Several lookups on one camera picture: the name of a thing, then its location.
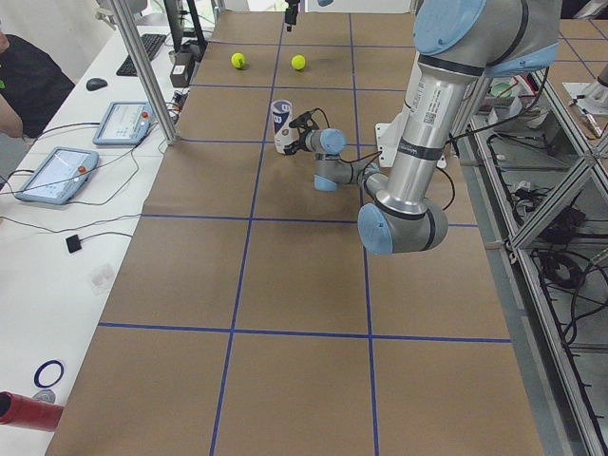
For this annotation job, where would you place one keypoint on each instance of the white tennis ball can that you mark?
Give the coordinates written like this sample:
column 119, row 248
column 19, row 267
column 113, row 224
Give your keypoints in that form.
column 282, row 115

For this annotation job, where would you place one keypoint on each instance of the tennis ball near desk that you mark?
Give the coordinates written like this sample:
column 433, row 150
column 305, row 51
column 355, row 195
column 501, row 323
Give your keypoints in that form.
column 238, row 60

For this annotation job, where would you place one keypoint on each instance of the aluminium frame post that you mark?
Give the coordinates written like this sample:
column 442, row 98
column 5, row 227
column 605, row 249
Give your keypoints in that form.
column 134, row 45

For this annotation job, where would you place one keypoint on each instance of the small black square device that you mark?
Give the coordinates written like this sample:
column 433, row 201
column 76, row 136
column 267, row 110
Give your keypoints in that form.
column 73, row 244

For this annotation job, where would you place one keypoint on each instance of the black box with label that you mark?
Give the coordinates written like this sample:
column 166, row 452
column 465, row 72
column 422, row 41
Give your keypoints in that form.
column 182, row 70

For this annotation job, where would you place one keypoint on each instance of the black computer mouse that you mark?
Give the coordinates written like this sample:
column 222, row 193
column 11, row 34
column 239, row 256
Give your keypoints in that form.
column 96, row 83

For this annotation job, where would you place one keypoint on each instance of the red cylinder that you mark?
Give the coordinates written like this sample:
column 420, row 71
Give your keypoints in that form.
column 23, row 412

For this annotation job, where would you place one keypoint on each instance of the tennis ball far from desk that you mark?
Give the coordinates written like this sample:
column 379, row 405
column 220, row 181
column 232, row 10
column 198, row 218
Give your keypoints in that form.
column 298, row 62

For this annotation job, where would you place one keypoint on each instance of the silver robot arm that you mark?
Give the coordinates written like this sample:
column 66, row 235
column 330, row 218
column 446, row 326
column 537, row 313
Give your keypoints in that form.
column 458, row 43

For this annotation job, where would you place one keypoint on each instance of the near blue teach pendant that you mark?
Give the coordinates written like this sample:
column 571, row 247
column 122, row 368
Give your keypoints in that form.
column 59, row 177

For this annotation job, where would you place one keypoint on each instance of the black computer monitor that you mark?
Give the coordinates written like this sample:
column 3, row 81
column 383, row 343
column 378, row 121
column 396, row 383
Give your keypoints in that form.
column 176, row 20

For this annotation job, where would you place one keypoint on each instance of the blue teach pendant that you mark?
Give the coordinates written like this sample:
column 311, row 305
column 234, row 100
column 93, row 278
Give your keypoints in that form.
column 59, row 177
column 124, row 124

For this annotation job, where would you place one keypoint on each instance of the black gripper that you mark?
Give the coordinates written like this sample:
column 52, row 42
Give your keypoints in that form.
column 301, row 139

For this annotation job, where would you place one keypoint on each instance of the person in black shirt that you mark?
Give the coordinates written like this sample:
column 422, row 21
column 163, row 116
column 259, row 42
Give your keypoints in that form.
column 33, row 88

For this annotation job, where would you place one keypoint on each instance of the brown paper table cover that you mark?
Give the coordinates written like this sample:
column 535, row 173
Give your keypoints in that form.
column 248, row 319

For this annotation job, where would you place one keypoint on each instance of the far blue teach pendant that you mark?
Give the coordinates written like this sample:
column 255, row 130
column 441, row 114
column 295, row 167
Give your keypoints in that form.
column 124, row 124

